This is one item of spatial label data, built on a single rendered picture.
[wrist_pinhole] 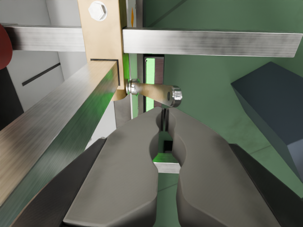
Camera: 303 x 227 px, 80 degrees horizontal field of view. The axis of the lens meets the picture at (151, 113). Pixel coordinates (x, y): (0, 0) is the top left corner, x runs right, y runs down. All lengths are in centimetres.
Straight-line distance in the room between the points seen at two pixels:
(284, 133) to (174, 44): 66
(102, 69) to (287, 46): 24
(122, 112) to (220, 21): 83
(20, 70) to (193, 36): 34
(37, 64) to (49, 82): 6
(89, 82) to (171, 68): 100
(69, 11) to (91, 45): 28
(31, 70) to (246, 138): 141
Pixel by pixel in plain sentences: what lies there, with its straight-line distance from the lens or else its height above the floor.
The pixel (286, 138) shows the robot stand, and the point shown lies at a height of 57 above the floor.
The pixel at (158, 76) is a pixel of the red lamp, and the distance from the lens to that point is 44.
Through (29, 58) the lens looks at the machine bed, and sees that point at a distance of 48.
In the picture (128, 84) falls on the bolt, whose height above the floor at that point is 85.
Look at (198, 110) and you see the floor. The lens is 131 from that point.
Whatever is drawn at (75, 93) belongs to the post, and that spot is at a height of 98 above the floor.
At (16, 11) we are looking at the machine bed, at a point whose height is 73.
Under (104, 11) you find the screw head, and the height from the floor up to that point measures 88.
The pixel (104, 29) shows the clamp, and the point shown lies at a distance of 26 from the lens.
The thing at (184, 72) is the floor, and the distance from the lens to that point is 118.
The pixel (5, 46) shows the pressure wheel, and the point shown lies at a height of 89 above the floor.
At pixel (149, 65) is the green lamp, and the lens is 43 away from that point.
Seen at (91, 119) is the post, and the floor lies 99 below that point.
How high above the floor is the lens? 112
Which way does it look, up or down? 60 degrees down
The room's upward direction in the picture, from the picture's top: 175 degrees counter-clockwise
